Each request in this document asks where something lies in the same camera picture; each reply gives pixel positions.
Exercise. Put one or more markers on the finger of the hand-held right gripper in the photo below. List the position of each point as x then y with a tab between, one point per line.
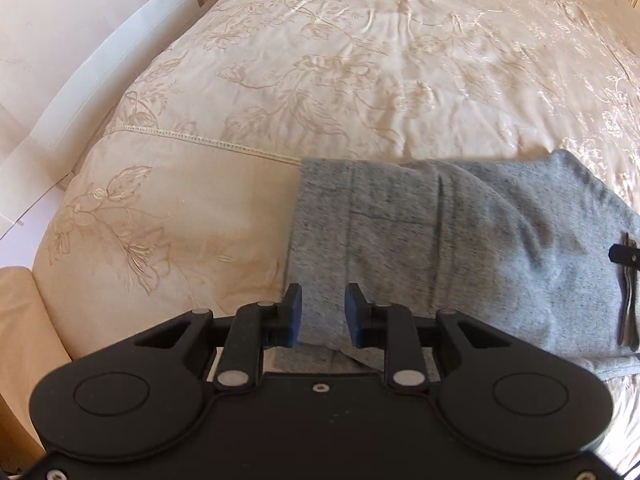
627	253

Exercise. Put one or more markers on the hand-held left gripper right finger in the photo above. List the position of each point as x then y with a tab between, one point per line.
356	315

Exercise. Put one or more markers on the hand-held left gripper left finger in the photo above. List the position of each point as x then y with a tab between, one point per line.
292	315

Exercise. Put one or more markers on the grey speckled pants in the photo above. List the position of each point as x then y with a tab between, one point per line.
450	240

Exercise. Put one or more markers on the cream embroidered bedspread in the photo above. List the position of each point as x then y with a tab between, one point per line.
375	70

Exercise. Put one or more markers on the beige bed sheet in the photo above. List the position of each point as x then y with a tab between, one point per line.
30	360

